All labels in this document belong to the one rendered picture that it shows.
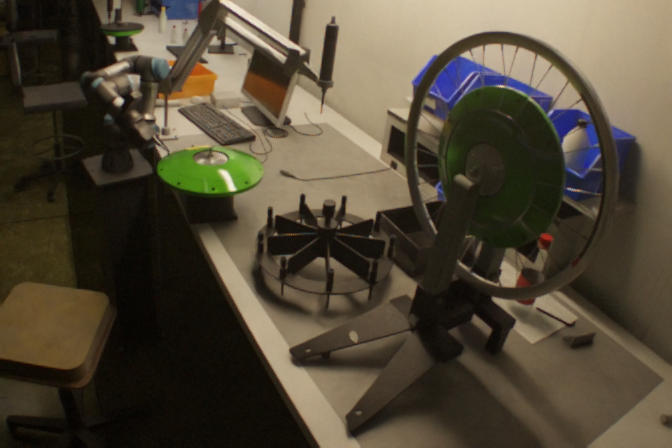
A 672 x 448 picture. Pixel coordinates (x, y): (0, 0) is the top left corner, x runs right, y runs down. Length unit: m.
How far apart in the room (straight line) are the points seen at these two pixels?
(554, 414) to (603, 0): 1.07
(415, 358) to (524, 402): 0.27
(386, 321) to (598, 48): 0.94
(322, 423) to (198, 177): 0.74
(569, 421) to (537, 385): 0.12
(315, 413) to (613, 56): 1.16
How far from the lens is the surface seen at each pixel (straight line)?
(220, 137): 2.06
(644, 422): 1.28
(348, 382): 1.08
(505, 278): 1.51
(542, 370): 1.26
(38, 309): 1.74
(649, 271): 1.50
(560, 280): 0.95
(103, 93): 1.62
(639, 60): 1.46
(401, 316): 1.13
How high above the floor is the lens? 1.71
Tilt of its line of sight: 26 degrees down
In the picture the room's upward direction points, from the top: 8 degrees clockwise
